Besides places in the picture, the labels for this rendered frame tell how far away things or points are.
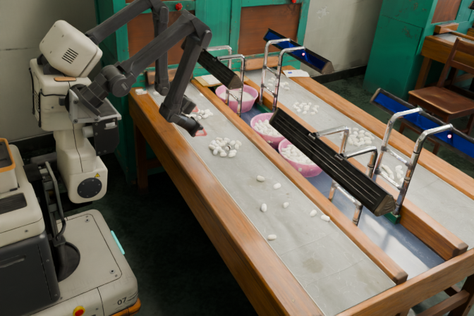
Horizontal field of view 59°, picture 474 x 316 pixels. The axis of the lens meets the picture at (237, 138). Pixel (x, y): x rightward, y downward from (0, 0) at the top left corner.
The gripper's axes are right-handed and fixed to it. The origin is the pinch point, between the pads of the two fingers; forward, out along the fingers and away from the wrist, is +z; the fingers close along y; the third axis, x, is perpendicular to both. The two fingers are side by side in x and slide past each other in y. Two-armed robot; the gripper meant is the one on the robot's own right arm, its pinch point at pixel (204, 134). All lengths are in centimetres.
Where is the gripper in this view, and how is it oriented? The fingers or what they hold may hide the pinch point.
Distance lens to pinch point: 196.7
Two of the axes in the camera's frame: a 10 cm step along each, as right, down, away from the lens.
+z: 6.3, 4.0, 6.6
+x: -6.2, 7.8, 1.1
